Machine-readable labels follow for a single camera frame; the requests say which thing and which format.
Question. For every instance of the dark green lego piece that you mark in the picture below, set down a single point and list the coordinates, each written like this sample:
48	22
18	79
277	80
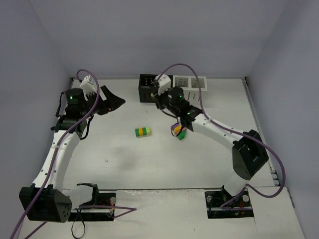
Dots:
182	135

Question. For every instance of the white slotted double container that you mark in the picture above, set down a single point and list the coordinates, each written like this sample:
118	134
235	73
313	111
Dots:
191	86

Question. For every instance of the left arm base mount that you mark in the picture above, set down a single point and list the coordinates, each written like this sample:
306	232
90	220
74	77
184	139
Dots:
83	196

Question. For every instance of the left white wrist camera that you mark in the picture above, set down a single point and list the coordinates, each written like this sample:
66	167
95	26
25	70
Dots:
87	85

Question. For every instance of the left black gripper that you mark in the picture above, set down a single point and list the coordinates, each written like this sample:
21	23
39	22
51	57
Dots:
103	100

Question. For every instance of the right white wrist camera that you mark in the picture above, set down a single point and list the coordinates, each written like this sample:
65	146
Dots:
162	84

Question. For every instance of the yellow curved lego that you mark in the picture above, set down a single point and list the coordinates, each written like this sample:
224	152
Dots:
177	129

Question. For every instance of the green yellow lego bar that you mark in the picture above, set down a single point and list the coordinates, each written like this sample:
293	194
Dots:
143	131

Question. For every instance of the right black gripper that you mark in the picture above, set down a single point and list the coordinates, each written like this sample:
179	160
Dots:
159	100

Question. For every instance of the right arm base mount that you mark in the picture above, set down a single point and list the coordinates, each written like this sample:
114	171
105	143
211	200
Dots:
221	205

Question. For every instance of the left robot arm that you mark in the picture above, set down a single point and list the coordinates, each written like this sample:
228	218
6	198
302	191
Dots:
44	200

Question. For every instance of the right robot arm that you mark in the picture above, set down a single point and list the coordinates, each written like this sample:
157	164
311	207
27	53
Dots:
248	156

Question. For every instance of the black slotted double container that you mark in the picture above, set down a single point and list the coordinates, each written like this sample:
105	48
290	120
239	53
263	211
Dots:
146	87

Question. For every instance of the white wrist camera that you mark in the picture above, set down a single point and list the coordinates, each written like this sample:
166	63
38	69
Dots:
87	85
162	84

